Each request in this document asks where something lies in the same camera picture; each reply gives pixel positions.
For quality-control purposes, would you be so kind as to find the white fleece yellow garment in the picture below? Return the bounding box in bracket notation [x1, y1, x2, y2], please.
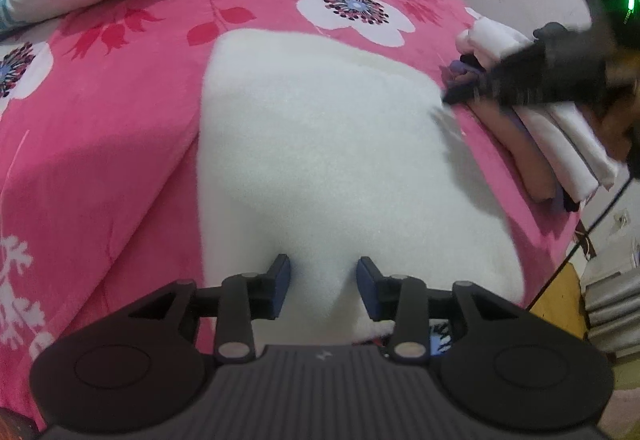
[196, 30, 525, 346]

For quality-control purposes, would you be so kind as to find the pink floral bed sheet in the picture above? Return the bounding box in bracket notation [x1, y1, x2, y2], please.
[0, 0, 582, 430]

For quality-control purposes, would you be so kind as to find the person's right hand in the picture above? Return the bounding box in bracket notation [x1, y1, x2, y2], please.
[599, 90, 639, 180]

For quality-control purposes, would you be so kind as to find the white folded clothes stack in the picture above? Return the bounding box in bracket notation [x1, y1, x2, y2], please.
[445, 16, 620, 212]

